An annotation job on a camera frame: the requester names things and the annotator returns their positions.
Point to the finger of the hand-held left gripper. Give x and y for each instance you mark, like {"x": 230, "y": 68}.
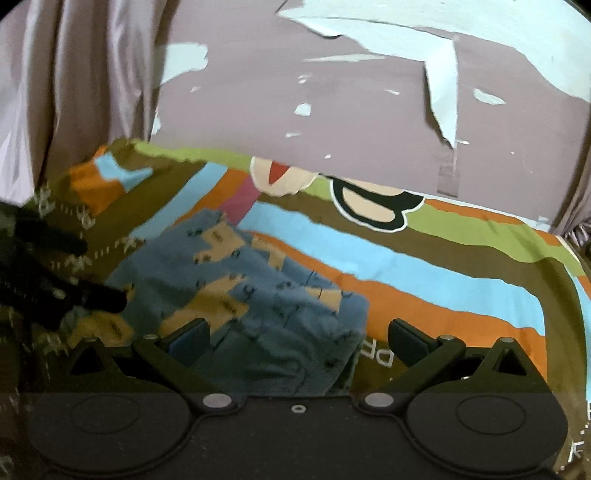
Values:
{"x": 60, "y": 240}
{"x": 101, "y": 299}

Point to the colourful printed blanket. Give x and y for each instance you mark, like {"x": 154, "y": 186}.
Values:
{"x": 415, "y": 277}

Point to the blue patterned pants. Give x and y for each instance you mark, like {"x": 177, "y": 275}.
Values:
{"x": 258, "y": 295}

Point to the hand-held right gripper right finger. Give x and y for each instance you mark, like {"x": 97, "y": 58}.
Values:
{"x": 406, "y": 341}

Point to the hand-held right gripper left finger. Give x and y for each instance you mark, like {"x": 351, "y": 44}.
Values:
{"x": 184, "y": 344}

